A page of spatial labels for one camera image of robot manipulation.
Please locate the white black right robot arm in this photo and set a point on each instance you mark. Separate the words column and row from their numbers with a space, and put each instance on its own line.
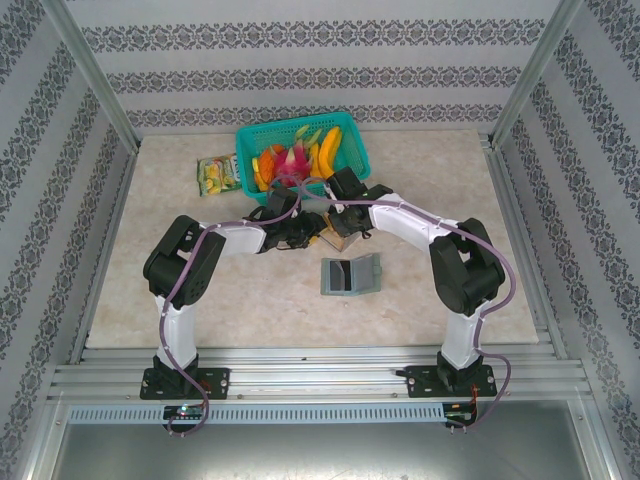
column 400, row 220

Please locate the aluminium front rail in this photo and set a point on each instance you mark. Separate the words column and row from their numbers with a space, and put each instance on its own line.
column 320, row 370

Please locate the small circuit board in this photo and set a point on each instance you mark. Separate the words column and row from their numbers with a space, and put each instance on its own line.
column 185, row 412
column 460, row 417

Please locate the yellow toy fruit slice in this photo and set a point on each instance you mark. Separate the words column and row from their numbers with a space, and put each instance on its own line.
column 262, row 184

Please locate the aluminium frame post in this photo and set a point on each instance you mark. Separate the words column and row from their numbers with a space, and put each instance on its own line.
column 95, row 75
column 531, row 75

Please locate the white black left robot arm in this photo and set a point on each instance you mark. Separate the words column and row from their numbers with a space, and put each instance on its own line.
column 242, row 240

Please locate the teal plastic basket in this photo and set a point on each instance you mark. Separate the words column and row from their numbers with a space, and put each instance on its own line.
column 352, row 145

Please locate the orange toy mango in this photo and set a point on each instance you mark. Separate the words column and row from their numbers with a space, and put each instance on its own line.
column 266, row 162

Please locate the aluminium side rail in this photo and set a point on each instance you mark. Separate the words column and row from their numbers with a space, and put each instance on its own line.
column 102, row 260
column 510, row 200

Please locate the large yellow toy banana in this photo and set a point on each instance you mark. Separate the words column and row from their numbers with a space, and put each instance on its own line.
column 327, row 150

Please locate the grey card box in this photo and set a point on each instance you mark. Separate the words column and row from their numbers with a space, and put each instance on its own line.
column 362, row 275

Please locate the small yellow toy banana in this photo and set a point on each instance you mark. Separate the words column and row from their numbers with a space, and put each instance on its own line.
column 315, row 165

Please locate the grey sheet metal panel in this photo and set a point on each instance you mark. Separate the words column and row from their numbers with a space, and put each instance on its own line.
column 320, row 455

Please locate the pink toy dragon fruit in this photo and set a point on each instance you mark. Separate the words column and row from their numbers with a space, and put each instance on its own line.
column 291, row 165

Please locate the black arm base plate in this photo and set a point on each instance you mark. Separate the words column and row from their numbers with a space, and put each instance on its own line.
column 420, row 382
column 217, row 382

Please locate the green yellow snack packet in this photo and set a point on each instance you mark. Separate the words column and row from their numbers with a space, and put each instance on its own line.
column 215, row 175

